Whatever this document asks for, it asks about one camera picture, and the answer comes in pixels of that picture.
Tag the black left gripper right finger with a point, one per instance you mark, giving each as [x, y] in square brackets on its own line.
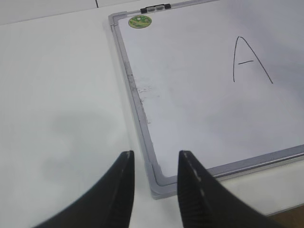
[205, 203]

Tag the green round magnet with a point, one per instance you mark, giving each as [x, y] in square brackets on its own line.
[140, 22]

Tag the white board with grey frame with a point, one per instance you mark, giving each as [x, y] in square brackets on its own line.
[223, 79]

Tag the black and clear board clip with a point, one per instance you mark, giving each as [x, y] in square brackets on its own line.
[155, 8]

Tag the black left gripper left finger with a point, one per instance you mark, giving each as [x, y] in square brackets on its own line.
[108, 204]

